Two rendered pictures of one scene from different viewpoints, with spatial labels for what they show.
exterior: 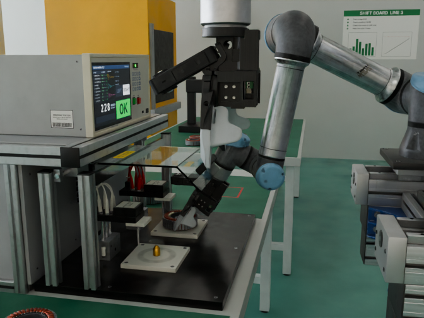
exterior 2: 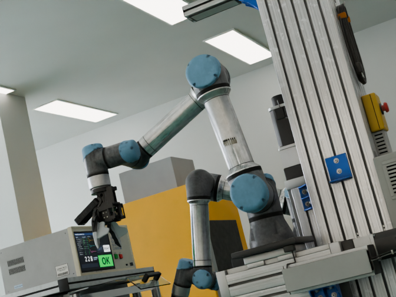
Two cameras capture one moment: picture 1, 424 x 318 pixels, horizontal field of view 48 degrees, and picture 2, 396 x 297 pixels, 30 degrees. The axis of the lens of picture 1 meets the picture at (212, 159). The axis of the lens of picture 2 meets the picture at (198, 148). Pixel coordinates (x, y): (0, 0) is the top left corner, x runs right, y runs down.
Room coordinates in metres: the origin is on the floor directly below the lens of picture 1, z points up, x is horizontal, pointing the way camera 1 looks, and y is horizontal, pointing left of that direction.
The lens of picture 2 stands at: (-1.59, -0.86, 0.92)
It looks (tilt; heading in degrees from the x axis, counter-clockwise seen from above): 11 degrees up; 12
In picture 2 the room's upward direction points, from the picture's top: 14 degrees counter-clockwise
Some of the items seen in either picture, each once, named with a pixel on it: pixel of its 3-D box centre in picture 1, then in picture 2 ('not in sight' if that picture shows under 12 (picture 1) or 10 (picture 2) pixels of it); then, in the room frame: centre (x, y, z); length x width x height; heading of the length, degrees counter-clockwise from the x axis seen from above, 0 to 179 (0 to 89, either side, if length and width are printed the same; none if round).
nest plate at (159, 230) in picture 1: (180, 227); not in sight; (1.47, 0.10, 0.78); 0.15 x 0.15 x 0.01; 78
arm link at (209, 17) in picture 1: (226, 14); (99, 183); (0.75, -0.02, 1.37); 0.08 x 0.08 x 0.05
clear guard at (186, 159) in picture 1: (150, 165); (119, 288); (1.22, 0.16, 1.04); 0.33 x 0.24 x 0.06; 78
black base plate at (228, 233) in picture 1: (164, 245); not in sight; (1.36, 0.14, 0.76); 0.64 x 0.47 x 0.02; 168
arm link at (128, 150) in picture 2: not in sight; (124, 154); (0.76, -0.12, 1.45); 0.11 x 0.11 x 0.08; 88
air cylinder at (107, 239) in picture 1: (106, 245); not in sight; (1.26, 0.29, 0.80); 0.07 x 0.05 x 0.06; 168
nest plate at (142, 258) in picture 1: (156, 257); not in sight; (1.23, 0.15, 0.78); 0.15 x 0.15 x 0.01; 78
